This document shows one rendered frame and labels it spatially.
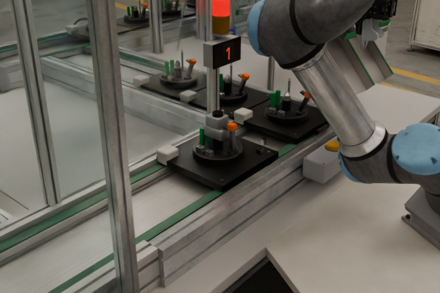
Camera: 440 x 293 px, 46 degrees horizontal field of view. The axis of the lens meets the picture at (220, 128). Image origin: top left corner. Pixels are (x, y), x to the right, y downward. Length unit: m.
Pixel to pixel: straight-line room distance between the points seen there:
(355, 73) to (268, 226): 0.76
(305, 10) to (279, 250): 0.58
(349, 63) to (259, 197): 0.75
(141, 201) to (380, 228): 0.61
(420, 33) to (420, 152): 4.80
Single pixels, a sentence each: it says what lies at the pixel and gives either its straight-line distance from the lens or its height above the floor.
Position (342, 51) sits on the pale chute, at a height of 1.10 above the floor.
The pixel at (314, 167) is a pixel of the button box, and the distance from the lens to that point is 1.44.
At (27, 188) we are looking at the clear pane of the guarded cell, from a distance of 0.80.
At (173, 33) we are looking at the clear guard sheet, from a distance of 1.40.
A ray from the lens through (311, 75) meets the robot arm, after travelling 1.10.
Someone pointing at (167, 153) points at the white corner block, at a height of 0.99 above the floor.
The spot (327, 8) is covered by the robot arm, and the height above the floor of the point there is 1.44.
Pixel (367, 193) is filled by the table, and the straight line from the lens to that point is 1.52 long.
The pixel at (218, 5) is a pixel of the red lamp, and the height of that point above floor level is 1.34.
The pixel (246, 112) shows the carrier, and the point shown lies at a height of 0.99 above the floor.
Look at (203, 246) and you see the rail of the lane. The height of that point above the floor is 0.90.
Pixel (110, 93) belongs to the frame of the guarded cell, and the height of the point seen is 1.35.
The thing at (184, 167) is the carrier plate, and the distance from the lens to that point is 1.37.
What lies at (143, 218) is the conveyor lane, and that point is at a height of 0.92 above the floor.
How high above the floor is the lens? 1.65
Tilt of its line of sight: 25 degrees down
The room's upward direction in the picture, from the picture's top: straight up
